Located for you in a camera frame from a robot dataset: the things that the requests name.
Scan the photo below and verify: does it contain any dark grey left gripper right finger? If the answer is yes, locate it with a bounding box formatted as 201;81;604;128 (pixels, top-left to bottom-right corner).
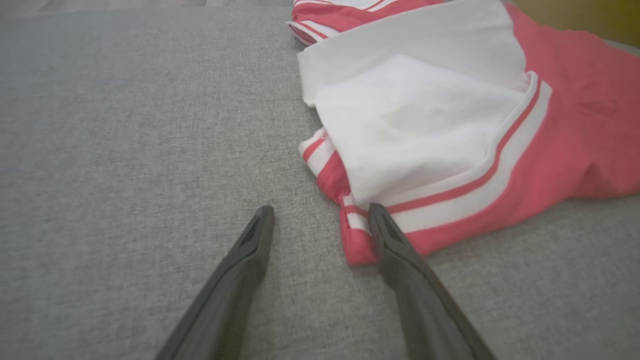
368;202;496;360

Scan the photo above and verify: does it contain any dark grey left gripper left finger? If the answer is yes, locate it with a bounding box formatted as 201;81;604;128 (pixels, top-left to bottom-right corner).
155;205;276;360

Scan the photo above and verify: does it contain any red and white jersey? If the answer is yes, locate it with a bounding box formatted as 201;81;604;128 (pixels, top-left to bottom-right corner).
286;0;640;266

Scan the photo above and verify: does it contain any large grey sofa chaise cushion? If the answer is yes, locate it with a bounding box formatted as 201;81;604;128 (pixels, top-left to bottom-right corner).
0;5;640;360

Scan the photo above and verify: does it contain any yellow sofa backrest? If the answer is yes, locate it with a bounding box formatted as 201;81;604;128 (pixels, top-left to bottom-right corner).
510;0;640;48

